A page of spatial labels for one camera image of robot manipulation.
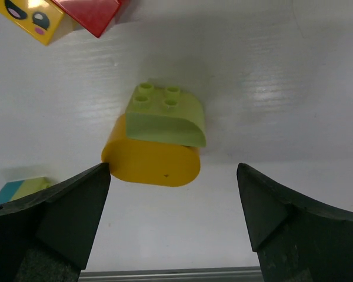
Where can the red long lego brick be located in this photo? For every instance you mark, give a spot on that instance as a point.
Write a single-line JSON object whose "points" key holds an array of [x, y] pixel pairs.
{"points": [[96, 16]]}

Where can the aluminium rail frame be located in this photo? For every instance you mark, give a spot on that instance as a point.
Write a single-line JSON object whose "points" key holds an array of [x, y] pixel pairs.
{"points": [[191, 274]]}

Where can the teal and green lego block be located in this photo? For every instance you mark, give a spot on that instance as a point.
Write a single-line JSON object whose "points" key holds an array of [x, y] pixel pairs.
{"points": [[21, 188]]}

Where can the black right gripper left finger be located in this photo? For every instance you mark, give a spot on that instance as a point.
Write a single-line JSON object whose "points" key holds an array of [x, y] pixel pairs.
{"points": [[48, 235]]}

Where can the yellow oval lego brick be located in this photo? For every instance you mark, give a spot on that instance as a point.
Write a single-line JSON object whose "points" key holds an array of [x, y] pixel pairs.
{"points": [[138, 161]]}

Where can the light green curved lego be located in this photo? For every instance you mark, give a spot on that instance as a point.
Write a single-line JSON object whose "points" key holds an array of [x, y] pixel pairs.
{"points": [[165, 115]]}

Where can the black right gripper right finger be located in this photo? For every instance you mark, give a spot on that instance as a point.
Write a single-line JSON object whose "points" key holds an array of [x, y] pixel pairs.
{"points": [[295, 237]]}

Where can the yellow smiley face lego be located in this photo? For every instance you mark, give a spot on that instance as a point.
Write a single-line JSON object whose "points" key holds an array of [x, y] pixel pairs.
{"points": [[42, 19]]}

